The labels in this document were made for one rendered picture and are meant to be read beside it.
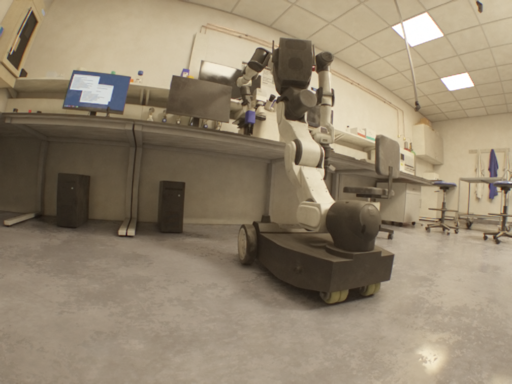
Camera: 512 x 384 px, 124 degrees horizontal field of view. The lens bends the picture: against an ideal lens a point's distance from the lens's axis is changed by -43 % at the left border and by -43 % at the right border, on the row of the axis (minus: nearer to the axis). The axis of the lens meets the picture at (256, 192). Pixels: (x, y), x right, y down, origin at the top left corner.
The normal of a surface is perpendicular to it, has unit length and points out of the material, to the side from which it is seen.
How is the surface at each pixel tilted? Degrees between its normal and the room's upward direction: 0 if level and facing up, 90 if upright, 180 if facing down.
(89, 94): 86
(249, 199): 90
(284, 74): 102
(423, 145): 90
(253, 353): 0
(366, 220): 73
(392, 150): 90
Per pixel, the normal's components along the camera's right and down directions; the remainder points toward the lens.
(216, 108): 0.46, -0.04
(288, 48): -0.01, -0.06
